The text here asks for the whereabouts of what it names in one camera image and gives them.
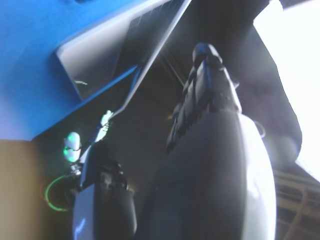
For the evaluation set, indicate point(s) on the silver laptop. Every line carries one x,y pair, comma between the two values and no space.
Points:
100,55

